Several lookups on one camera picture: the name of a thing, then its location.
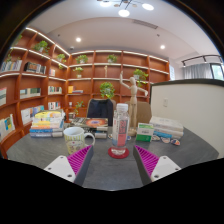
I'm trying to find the white mug with yellow-green stripes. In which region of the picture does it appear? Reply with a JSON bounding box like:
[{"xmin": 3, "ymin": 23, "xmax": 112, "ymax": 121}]
[{"xmin": 63, "ymin": 126, "xmax": 96, "ymax": 155}]

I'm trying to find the stack of colourful books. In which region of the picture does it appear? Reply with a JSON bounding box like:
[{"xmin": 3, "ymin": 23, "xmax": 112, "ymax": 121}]
[{"xmin": 29, "ymin": 109, "xmax": 66, "ymax": 139}]

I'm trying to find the ceiling air vent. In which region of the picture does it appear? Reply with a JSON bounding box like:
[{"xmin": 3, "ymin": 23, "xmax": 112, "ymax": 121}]
[{"xmin": 131, "ymin": 19, "xmax": 159, "ymax": 30}]

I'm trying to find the beige chair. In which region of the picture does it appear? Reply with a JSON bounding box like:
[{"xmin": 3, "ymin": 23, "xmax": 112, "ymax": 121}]
[{"xmin": 124, "ymin": 101, "xmax": 153, "ymax": 126}]

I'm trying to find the clear bottle with pink label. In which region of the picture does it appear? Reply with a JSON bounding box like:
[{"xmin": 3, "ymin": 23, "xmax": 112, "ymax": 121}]
[{"xmin": 110, "ymin": 102, "xmax": 131, "ymax": 158}]

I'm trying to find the stack of white packs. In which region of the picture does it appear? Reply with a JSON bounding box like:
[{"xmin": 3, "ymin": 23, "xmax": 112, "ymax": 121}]
[{"xmin": 148, "ymin": 115, "xmax": 185, "ymax": 139}]

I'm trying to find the flat round red coaster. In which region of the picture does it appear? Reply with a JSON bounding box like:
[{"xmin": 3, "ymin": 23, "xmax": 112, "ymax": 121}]
[{"xmin": 107, "ymin": 146, "xmax": 130, "ymax": 160}]

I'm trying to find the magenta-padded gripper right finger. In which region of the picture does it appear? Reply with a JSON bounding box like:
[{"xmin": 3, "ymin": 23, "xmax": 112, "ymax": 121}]
[{"xmin": 133, "ymin": 144, "xmax": 183, "ymax": 186}]

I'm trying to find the stack of dark books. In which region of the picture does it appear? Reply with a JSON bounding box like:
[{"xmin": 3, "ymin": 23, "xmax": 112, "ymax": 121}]
[{"xmin": 68, "ymin": 117, "xmax": 110, "ymax": 139}]

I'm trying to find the grey curtain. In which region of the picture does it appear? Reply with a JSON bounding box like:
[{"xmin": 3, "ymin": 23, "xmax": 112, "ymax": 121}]
[{"xmin": 183, "ymin": 63, "xmax": 214, "ymax": 80}]

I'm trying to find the dark chair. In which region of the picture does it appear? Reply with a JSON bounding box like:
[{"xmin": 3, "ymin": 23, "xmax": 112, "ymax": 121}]
[{"xmin": 86, "ymin": 98, "xmax": 115, "ymax": 127}]

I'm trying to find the wooden artist mannequin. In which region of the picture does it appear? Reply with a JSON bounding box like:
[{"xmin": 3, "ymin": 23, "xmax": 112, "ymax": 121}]
[{"xmin": 119, "ymin": 70, "xmax": 149, "ymax": 137}]

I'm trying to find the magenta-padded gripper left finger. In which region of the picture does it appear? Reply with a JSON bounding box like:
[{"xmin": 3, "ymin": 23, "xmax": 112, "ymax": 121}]
[{"xmin": 43, "ymin": 144, "xmax": 95, "ymax": 187}]

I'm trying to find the small green and white box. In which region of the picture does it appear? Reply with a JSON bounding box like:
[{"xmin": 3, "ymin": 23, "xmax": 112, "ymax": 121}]
[{"xmin": 135, "ymin": 122, "xmax": 155, "ymax": 143}]

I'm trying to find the branched ceiling lamp with globes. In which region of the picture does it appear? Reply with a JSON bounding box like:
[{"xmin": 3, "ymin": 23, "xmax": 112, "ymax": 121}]
[{"xmin": 97, "ymin": 0, "xmax": 155, "ymax": 18}]

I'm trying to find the window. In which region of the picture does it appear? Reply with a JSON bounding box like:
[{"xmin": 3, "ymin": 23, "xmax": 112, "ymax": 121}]
[{"xmin": 210, "ymin": 63, "xmax": 224, "ymax": 81}]

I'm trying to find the black track light rail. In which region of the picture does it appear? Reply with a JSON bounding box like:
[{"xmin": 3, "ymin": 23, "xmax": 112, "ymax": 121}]
[{"xmin": 181, "ymin": 54, "xmax": 223, "ymax": 68}]

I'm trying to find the orange wooden shelf unit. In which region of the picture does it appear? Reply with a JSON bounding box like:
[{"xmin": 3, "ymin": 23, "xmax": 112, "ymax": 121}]
[{"xmin": 0, "ymin": 26, "xmax": 171, "ymax": 159}]

